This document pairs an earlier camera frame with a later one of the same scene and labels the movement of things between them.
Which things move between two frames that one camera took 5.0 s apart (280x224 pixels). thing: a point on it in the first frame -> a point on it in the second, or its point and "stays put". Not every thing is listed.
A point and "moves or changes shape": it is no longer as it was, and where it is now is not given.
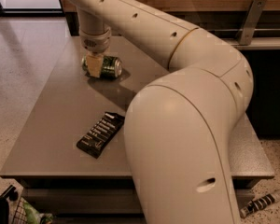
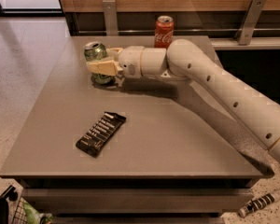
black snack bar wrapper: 96,140 stays put
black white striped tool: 262,202 stays put
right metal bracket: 249,20 stays put
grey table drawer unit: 105,200 stays put
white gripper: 95,43 -> 131,61
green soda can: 111,66 moves or changes shape
